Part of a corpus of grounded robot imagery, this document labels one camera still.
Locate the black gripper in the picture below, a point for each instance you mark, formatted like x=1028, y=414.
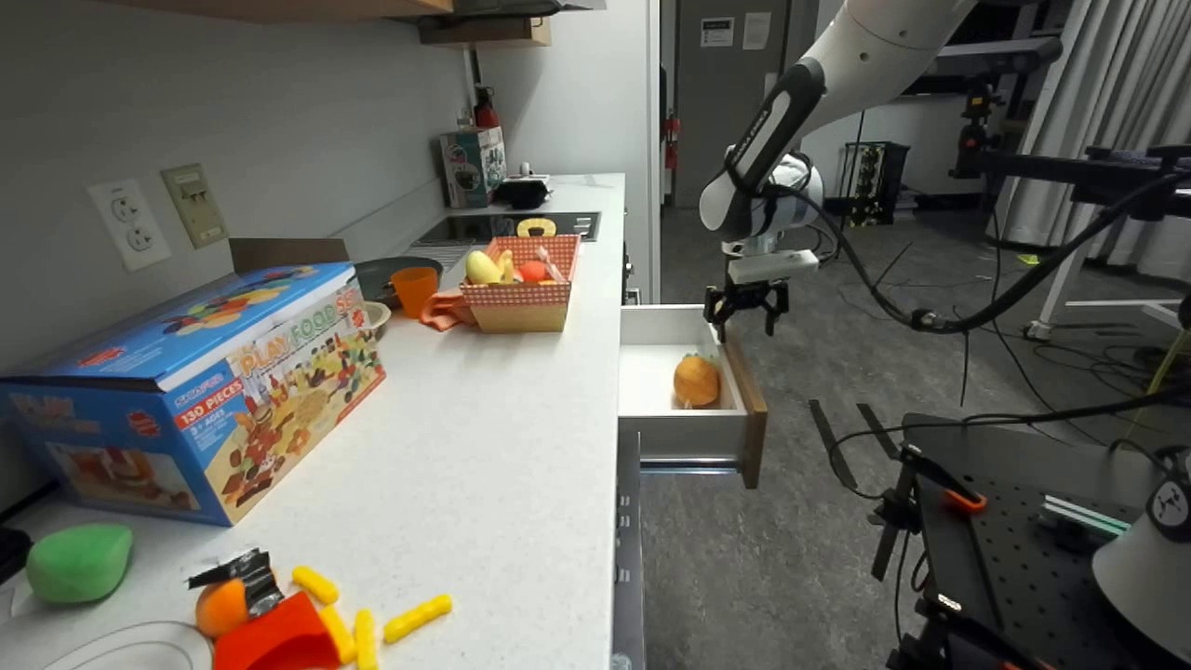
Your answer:
x=746, y=296

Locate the orange pineapple plushie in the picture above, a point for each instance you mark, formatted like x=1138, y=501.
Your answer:
x=698, y=380

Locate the white drawer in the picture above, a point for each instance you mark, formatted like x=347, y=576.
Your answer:
x=682, y=434

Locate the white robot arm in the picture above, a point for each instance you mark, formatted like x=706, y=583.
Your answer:
x=857, y=59

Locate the orange toy fruit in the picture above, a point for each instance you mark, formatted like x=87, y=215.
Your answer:
x=533, y=273

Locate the wooden basket of fruit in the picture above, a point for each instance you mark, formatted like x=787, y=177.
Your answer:
x=520, y=301

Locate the yellow toy mug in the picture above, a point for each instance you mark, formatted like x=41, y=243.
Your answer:
x=537, y=228

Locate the black cooktop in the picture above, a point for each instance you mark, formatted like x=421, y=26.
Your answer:
x=498, y=228

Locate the yellow toy fruit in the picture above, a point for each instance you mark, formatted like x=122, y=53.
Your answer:
x=481, y=265

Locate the orange clamp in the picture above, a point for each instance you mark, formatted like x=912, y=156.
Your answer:
x=965, y=501

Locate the orange toy cup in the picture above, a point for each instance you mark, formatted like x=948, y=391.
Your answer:
x=414, y=288

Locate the red fire extinguisher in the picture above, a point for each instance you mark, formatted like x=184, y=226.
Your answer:
x=487, y=104

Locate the black perforated table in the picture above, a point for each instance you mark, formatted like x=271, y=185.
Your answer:
x=1028, y=558

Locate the small patterned bowl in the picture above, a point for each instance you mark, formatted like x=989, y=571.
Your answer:
x=376, y=320

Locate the dark round pan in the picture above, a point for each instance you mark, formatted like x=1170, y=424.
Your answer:
x=376, y=268

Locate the grey curtain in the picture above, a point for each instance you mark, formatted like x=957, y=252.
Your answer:
x=1102, y=113

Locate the yellow toy fry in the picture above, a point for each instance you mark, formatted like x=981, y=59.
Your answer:
x=420, y=620
x=367, y=636
x=314, y=583

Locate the white cone shaped base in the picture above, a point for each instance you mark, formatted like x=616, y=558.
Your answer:
x=1149, y=591

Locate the blue toy food box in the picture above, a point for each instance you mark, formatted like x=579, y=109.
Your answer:
x=226, y=396

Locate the red fries container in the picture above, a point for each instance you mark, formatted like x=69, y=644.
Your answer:
x=273, y=636

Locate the orange toy ball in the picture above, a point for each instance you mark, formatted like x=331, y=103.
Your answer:
x=220, y=608

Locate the white empty plate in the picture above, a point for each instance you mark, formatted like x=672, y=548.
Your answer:
x=136, y=648

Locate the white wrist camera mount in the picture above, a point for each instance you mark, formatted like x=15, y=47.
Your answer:
x=773, y=265

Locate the beige switch plate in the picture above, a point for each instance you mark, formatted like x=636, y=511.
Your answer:
x=197, y=206

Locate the white wall outlet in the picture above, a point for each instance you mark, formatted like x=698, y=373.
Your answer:
x=133, y=226

